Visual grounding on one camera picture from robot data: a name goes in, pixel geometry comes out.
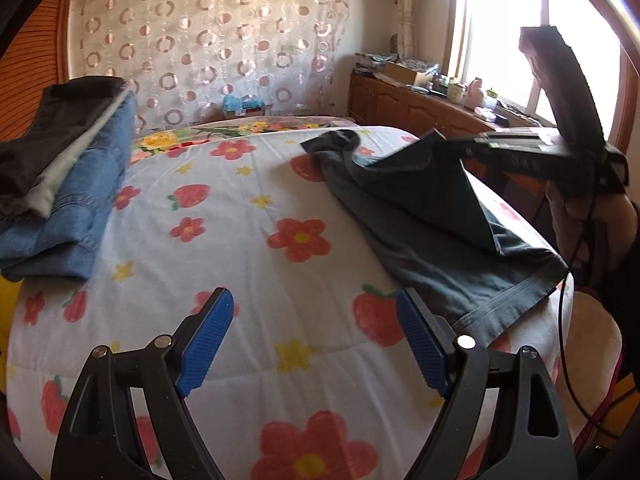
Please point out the grey-green pants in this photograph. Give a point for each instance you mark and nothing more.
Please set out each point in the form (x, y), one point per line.
(425, 220)

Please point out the folded black pants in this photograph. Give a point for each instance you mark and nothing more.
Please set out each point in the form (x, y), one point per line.
(55, 130)

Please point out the floral pink blanket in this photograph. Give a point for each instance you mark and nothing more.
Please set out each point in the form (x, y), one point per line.
(210, 132)

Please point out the pink figurine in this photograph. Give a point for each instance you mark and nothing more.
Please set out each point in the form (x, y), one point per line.
(476, 92)

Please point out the yellow cloth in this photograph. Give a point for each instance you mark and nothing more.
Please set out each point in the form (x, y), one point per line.
(7, 320)

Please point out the wooden sideboard cabinet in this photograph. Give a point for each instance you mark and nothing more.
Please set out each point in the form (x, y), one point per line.
(400, 105)

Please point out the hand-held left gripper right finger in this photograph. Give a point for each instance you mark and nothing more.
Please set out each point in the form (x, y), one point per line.
(422, 347)

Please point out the cardboard box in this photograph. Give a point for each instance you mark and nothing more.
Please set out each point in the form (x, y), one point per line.
(406, 72)

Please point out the box with blue bag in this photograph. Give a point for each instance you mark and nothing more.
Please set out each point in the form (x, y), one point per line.
(240, 104)

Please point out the window with wooden frame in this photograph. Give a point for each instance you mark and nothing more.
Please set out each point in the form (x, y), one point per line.
(505, 20)

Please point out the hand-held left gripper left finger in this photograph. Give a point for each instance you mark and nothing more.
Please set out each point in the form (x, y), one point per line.
(206, 345)

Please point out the slatted wooden wardrobe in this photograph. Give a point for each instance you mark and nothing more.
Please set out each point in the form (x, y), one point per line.
(35, 70)

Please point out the sheer circle pattern curtain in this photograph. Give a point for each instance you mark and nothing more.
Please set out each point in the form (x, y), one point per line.
(210, 40)

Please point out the floral window curtain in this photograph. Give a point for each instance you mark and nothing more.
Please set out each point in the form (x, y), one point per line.
(406, 5)

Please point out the person's right hand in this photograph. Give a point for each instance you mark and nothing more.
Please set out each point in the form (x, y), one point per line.
(567, 220)

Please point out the folded blue jeans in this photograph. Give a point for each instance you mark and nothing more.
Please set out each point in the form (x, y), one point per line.
(75, 220)

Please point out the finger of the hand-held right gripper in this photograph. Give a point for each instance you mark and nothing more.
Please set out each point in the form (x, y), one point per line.
(515, 136)
(500, 157)

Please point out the strawberry print white quilt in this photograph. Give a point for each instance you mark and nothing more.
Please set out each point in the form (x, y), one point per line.
(240, 240)

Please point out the folded white garment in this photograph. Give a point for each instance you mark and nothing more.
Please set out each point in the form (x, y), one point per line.
(65, 175)

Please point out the white jar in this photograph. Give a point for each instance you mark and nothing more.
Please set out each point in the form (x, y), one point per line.
(455, 91)

